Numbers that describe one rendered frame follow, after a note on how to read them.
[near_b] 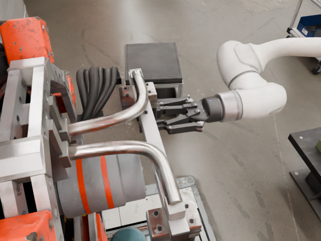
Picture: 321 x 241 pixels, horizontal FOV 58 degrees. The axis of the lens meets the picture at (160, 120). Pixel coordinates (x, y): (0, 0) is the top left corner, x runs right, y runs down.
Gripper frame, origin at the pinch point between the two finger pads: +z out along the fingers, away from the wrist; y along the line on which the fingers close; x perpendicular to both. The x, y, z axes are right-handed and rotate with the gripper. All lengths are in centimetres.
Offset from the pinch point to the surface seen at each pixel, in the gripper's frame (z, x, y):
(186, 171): -26, -83, 31
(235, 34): -113, -83, 161
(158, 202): -5, -75, 12
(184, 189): -20, -75, 16
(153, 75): -18, -49, 79
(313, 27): -165, -65, 129
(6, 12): 35, 18, 37
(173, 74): -30, -49, 77
